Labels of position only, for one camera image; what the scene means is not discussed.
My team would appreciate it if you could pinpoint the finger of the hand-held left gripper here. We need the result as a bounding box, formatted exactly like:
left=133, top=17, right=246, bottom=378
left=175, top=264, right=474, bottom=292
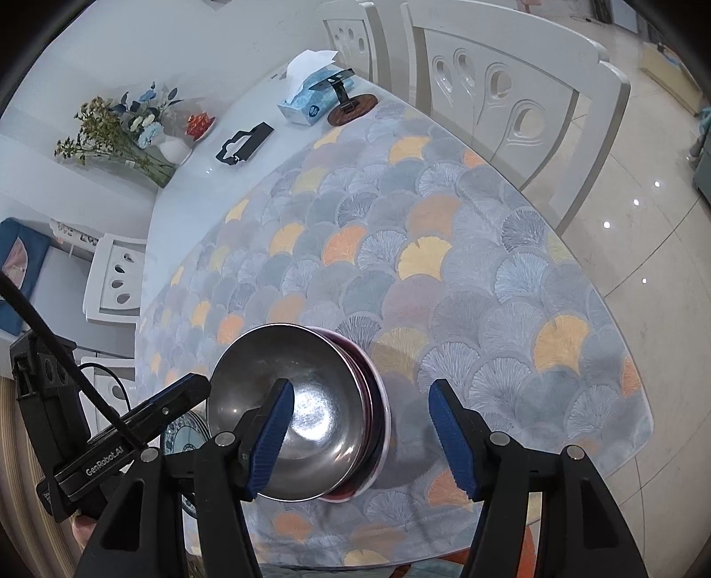
left=92, top=374, right=213, bottom=446

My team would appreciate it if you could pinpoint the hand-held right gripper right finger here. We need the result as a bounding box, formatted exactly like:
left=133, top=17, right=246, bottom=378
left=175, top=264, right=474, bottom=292
left=427, top=378, right=650, bottom=578

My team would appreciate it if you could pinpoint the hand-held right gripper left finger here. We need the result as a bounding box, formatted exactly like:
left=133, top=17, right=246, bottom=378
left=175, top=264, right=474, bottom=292
left=75, top=378, right=298, bottom=578

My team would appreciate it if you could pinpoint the blue patterned plate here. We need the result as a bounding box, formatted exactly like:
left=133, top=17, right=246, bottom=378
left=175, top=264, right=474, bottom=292
left=160, top=412, right=213, bottom=519

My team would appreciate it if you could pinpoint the red steel bowl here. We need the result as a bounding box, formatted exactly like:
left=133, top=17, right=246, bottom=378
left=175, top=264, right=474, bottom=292
left=205, top=324, right=379, bottom=501

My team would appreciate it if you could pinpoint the pink cartoon bowl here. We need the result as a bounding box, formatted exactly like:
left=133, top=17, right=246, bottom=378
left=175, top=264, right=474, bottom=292
left=319, top=328, right=392, bottom=504

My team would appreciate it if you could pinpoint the blue steel bowl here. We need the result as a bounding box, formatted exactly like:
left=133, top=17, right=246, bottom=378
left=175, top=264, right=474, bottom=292
left=333, top=332, right=387, bottom=493

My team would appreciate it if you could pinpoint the white printed box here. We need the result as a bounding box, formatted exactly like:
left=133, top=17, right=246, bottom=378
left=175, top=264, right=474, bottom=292
left=49, top=218, right=104, bottom=253

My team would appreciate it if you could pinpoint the glass vase with green sprigs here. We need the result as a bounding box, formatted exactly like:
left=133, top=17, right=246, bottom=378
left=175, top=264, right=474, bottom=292
left=54, top=97, right=179, bottom=189

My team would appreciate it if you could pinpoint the white vase with flowers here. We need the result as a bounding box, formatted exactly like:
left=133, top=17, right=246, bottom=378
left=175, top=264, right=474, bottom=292
left=114, top=82, right=192, bottom=166

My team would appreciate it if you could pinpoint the blue tissue pack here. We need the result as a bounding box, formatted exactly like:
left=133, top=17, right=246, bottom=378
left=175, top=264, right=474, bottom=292
left=276, top=49, right=341, bottom=126

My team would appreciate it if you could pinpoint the phone stand with wooden base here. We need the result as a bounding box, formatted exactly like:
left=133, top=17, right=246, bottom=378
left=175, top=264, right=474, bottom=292
left=311, top=68, right=379, bottom=126

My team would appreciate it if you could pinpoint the beige low box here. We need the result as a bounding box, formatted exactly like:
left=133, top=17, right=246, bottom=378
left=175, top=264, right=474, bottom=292
left=639, top=43, right=704, bottom=115

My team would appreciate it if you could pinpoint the black head strap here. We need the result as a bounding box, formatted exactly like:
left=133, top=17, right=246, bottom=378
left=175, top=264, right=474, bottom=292
left=216, top=123, right=275, bottom=166

